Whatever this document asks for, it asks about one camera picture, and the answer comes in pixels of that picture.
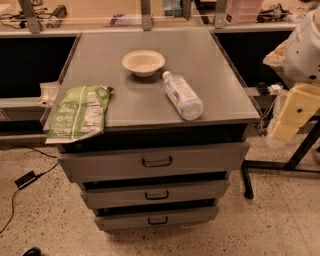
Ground white paper bowl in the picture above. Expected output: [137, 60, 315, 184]
[122, 50, 165, 78]

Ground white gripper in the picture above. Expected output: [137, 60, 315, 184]
[263, 14, 320, 141]

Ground black floor cable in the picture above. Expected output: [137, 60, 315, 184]
[0, 145, 60, 235]

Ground black table leg frame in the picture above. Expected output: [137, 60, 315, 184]
[240, 118, 320, 200]

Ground black power adapter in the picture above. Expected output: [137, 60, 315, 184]
[15, 171, 37, 190]

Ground white plastic bracket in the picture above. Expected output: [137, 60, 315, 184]
[36, 81, 60, 107]

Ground clear plastic water bottle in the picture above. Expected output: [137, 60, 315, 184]
[162, 71, 204, 121]

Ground pink stacked bins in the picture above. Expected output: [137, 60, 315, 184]
[226, 0, 263, 24]

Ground green chip bag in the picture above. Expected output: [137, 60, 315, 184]
[46, 85, 113, 144]

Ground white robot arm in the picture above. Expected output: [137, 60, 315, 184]
[263, 7, 320, 147]

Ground grey drawer cabinet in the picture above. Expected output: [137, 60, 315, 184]
[58, 30, 258, 218]

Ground grey middle drawer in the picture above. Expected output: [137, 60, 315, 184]
[81, 179, 229, 209]

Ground grey top drawer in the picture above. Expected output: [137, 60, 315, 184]
[59, 142, 249, 183]

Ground black round object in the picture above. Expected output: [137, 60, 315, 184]
[22, 247, 42, 256]

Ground grey drawer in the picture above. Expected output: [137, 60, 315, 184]
[59, 142, 249, 183]
[81, 179, 229, 209]
[95, 206, 219, 231]

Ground grey bottom drawer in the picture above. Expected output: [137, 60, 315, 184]
[95, 206, 219, 231]

